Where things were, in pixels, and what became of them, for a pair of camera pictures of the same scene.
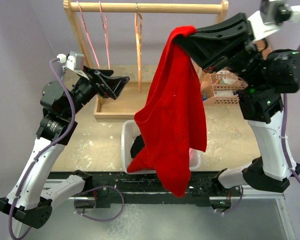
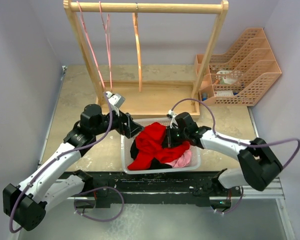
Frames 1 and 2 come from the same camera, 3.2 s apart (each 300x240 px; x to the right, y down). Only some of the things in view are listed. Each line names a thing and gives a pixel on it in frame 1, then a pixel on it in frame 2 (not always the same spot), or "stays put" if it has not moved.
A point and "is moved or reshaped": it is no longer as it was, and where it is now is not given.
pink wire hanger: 87,35 stays put
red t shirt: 171,112 is moved or reshaped
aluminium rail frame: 139,205 stays put
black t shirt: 138,144 to 155,164
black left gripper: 111,85 to 131,127
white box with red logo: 223,93 stays put
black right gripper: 216,46 to 168,141
